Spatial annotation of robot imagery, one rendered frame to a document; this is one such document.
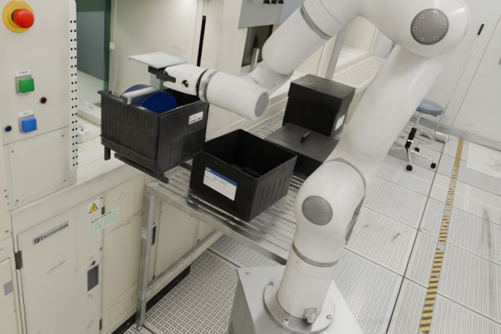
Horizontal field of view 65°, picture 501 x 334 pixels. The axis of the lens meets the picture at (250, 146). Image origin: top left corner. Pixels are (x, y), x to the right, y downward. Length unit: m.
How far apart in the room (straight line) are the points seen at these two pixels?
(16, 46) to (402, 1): 0.78
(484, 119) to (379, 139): 4.71
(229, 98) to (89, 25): 1.30
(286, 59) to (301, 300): 0.58
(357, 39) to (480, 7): 1.58
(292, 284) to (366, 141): 0.41
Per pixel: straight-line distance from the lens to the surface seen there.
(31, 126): 1.07
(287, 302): 1.06
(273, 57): 0.84
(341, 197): 0.80
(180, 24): 1.58
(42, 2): 1.03
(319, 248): 0.92
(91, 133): 1.50
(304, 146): 1.71
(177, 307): 2.06
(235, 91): 0.91
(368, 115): 0.78
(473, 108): 5.45
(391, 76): 0.78
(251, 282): 1.14
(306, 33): 0.80
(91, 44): 2.12
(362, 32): 4.31
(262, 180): 1.27
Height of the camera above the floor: 1.55
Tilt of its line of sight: 26 degrees down
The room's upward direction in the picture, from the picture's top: 11 degrees clockwise
